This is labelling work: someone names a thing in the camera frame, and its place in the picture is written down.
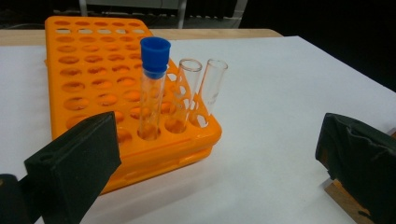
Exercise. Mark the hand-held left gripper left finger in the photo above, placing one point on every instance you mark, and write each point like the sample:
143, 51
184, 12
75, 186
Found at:
71, 168

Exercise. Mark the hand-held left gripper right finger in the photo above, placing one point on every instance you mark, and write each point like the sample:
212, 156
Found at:
361, 158

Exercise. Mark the wooden tube rack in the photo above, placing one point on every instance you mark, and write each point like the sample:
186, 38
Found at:
342, 199

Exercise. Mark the orange plastic tube rack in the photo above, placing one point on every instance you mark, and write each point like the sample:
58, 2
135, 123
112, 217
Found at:
93, 74

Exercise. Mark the clear glass test tube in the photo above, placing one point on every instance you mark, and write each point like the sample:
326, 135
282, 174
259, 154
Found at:
185, 90
213, 84

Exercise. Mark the blue-capped glass test tube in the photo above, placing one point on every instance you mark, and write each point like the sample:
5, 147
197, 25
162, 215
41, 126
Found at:
155, 53

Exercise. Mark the grey metal stand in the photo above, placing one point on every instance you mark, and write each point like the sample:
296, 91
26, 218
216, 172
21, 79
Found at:
182, 12

